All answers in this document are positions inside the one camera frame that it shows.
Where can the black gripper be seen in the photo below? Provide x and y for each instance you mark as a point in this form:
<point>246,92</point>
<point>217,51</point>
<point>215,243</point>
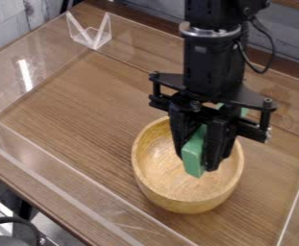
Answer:
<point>208,94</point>

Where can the green rectangular block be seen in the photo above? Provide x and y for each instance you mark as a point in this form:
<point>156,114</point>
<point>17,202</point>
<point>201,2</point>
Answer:
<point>192,150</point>

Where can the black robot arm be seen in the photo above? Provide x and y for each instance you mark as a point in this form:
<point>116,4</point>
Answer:
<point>212,13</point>

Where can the brown wooden bowl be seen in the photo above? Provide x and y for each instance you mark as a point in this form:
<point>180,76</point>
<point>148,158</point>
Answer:
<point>168,187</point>

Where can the clear acrylic tray enclosure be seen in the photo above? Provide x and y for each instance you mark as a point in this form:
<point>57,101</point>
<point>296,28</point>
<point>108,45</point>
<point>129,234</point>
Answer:
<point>73,106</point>

